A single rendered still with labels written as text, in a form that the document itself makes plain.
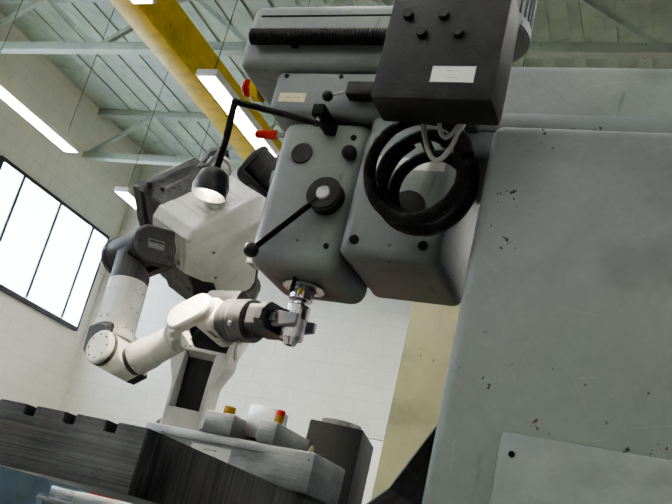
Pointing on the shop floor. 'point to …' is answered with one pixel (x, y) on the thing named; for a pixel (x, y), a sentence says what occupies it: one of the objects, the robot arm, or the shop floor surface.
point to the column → (563, 327)
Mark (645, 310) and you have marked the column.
